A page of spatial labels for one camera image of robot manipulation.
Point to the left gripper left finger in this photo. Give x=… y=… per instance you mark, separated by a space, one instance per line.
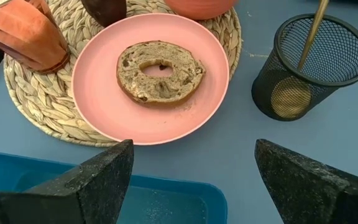
x=73 y=199

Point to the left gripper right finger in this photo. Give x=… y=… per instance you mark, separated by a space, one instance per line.
x=306 y=193

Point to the pink plate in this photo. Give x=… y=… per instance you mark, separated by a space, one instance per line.
x=104 y=102

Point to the bagel half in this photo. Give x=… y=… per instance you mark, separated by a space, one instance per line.
x=172 y=90

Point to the red bowl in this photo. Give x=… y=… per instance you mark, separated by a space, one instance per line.
x=197 y=7

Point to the blue plastic bin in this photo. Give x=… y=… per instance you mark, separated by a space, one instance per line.
x=166 y=202

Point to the round woven placemat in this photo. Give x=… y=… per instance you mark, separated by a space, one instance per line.
x=42 y=102

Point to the black mesh cup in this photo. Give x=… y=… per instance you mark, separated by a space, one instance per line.
x=337 y=56

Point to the wooden spoon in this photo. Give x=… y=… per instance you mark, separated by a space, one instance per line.
x=314 y=31

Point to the copper faceted cup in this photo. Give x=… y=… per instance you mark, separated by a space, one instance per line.
x=26 y=37

